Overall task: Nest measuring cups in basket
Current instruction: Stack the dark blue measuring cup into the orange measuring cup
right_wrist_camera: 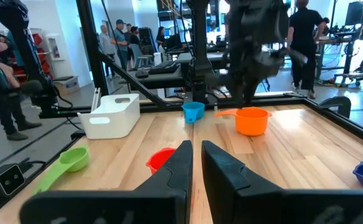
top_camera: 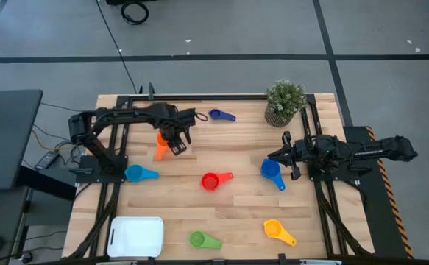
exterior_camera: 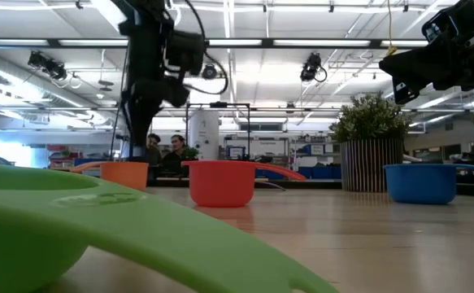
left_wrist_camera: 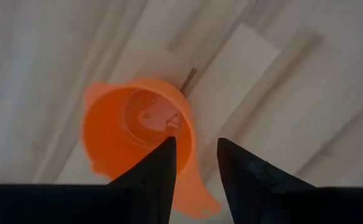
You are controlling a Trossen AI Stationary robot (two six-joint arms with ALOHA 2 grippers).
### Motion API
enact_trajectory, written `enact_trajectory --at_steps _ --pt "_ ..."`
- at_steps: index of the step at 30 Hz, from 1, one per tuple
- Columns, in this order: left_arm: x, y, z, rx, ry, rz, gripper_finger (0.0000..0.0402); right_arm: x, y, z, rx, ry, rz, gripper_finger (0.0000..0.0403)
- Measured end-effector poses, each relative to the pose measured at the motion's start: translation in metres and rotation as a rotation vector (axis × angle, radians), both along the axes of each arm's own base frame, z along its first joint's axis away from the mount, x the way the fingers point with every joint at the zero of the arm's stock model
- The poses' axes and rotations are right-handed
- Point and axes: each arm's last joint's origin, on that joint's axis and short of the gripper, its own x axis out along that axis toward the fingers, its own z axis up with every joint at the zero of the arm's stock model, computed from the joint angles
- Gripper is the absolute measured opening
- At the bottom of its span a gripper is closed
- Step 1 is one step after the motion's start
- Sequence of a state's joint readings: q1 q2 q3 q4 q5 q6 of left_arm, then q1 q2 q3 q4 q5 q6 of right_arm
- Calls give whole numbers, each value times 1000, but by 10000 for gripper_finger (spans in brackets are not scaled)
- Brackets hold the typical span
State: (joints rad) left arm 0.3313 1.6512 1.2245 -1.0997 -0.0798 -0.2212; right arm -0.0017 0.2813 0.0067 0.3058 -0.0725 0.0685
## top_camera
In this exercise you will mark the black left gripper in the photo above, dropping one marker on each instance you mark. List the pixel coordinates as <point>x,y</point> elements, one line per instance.
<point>173,121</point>

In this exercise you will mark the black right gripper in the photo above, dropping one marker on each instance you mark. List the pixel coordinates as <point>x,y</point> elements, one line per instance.
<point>304,151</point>

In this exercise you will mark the orange measuring cup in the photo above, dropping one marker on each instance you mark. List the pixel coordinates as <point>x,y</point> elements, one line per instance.
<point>160,149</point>

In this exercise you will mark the royal blue measuring cup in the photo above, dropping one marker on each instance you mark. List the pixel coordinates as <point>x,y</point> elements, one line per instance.
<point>270,169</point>

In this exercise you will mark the small indigo measuring cup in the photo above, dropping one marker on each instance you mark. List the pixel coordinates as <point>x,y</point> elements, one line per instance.
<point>216,114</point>

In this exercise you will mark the red measuring cup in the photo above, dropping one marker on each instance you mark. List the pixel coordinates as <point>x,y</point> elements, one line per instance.
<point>210,182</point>

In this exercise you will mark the light blue measuring cup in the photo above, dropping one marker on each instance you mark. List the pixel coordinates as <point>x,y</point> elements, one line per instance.
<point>135,173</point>

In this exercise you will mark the yellow measuring cup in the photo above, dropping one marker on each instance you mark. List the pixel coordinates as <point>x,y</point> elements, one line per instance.
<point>273,229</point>

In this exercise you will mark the green measuring cup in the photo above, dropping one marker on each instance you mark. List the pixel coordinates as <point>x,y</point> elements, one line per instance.
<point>197,239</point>

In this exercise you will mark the white plastic basket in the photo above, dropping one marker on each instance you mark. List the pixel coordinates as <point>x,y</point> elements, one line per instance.
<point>137,237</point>

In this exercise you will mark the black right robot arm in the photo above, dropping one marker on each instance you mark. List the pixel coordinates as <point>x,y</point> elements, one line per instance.
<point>383,149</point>

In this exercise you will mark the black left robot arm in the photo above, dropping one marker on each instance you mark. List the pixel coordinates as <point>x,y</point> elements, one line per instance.
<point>133,115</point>

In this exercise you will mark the potted plant in ribbed pot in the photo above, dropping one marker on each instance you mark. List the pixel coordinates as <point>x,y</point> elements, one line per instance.
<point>286,99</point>

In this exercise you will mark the black platform with hazard stripe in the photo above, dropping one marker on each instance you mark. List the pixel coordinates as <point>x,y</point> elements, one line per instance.
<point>376,206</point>

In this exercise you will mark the black power adapter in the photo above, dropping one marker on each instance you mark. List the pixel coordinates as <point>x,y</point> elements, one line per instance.
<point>46,160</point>

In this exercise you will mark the grey desk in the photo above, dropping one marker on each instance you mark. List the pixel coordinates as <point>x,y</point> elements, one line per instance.
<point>8,140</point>

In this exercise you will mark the black round caster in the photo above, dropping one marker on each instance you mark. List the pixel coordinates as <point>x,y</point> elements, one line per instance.
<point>27,257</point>

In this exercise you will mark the black metal table frame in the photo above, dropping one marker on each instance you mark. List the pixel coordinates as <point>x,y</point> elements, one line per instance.
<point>218,97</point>

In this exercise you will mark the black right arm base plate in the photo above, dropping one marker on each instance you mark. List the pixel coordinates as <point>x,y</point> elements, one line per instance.
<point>346,177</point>

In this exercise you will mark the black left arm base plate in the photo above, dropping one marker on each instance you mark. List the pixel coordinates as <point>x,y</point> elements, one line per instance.
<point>92,178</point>

